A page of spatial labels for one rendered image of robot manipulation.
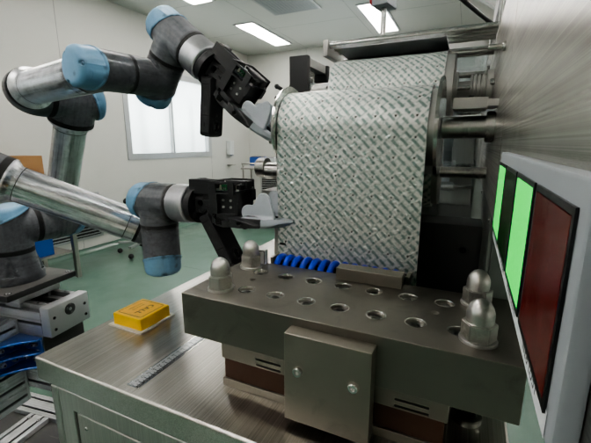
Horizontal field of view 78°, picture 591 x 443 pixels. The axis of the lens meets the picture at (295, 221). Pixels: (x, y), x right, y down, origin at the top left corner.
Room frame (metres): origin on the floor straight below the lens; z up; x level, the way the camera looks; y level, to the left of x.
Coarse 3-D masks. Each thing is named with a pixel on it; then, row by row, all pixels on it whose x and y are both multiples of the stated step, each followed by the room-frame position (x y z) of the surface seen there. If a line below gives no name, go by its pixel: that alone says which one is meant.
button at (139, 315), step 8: (136, 304) 0.65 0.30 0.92; (144, 304) 0.65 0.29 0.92; (152, 304) 0.65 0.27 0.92; (160, 304) 0.65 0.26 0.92; (120, 312) 0.61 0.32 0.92; (128, 312) 0.61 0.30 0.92; (136, 312) 0.61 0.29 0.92; (144, 312) 0.61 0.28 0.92; (152, 312) 0.62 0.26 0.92; (160, 312) 0.63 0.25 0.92; (168, 312) 0.65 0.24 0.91; (120, 320) 0.61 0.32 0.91; (128, 320) 0.60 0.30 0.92; (136, 320) 0.59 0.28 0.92; (144, 320) 0.59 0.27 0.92; (152, 320) 0.61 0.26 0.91; (136, 328) 0.59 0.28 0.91; (144, 328) 0.59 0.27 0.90
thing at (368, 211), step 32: (288, 160) 0.61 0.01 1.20; (320, 160) 0.59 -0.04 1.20; (352, 160) 0.56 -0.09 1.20; (384, 160) 0.54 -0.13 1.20; (416, 160) 0.52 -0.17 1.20; (288, 192) 0.61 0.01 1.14; (320, 192) 0.59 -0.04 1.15; (352, 192) 0.56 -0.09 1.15; (384, 192) 0.54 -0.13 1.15; (416, 192) 0.52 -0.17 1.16; (320, 224) 0.59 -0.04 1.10; (352, 224) 0.56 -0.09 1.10; (384, 224) 0.54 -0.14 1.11; (416, 224) 0.52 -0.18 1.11; (320, 256) 0.58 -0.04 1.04; (352, 256) 0.56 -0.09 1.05; (384, 256) 0.54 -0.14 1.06; (416, 256) 0.52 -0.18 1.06
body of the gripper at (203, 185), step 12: (192, 180) 0.68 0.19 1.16; (204, 180) 0.67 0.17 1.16; (216, 180) 0.66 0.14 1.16; (228, 180) 0.67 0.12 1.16; (240, 180) 0.67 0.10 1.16; (252, 180) 0.68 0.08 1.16; (192, 192) 0.67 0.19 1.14; (204, 192) 0.67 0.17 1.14; (216, 192) 0.63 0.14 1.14; (228, 192) 0.62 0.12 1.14; (240, 192) 0.63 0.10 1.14; (252, 192) 0.67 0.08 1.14; (192, 204) 0.67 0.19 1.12; (204, 204) 0.67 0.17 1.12; (216, 204) 0.63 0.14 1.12; (228, 204) 0.64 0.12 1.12; (240, 204) 0.64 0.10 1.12; (252, 204) 0.67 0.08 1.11; (192, 216) 0.67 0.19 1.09; (216, 216) 0.64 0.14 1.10; (228, 216) 0.62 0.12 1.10
